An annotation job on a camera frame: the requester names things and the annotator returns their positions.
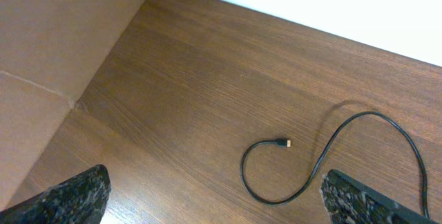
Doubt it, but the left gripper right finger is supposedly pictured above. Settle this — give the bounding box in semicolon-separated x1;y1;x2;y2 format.
320;169;436;224

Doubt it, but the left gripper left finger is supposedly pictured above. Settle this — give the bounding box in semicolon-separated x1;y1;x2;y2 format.
1;165;111;223

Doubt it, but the black usb cable short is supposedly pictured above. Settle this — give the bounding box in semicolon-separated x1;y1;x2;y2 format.
240;111;431;219

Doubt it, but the brown cardboard side panel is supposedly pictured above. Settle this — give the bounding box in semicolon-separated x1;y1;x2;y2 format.
1;0;145;207

